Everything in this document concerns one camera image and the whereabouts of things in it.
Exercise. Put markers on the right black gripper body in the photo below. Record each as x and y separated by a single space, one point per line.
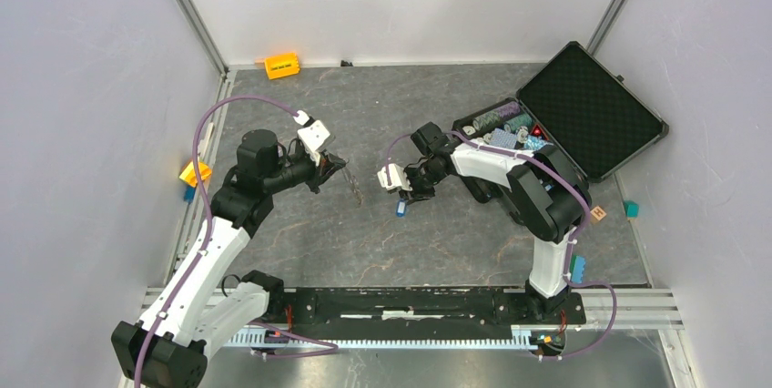
422 180

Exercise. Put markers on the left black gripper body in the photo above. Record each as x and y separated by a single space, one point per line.
300 169

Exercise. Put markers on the blue key tag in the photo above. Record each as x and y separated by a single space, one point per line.
401 208

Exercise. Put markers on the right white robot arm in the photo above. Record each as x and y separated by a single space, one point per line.
550 198

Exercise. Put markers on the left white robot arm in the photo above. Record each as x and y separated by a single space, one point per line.
172 342

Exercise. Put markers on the orange block at back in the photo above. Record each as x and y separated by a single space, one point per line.
280 66

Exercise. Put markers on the orange block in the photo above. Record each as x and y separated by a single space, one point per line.
192 173
280 66

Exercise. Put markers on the orange block at left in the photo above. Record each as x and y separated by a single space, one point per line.
192 173

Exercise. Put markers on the small blue block left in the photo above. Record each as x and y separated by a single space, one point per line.
189 194

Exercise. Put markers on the black poker chip case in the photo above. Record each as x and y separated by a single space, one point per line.
583 109

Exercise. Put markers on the blue green toy bricks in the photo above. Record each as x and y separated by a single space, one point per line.
577 269

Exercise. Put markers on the wooden letter cube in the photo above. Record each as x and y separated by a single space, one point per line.
597 214

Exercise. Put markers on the teal cube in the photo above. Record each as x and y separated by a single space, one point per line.
631 209

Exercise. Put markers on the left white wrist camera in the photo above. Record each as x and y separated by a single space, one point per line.
314 135

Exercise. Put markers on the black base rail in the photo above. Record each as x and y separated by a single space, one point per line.
419 313

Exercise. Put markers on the white toothed cable rail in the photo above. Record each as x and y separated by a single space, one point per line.
255 337

